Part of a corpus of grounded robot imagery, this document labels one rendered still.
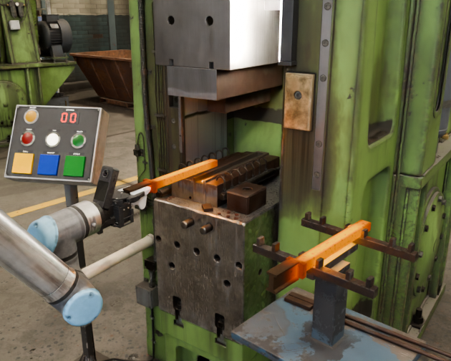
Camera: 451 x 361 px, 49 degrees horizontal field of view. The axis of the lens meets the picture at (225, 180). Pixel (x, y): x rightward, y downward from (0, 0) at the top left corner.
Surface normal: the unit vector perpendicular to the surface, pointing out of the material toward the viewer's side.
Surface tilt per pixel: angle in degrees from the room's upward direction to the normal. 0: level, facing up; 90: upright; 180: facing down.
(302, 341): 0
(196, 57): 90
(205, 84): 90
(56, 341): 0
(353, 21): 90
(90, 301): 93
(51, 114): 60
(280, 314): 0
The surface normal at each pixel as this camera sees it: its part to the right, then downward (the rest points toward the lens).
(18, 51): 0.64, 0.06
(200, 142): 0.82, 0.18
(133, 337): 0.00, -0.95
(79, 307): 0.59, 0.33
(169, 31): -0.57, 0.26
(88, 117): -0.15, -0.20
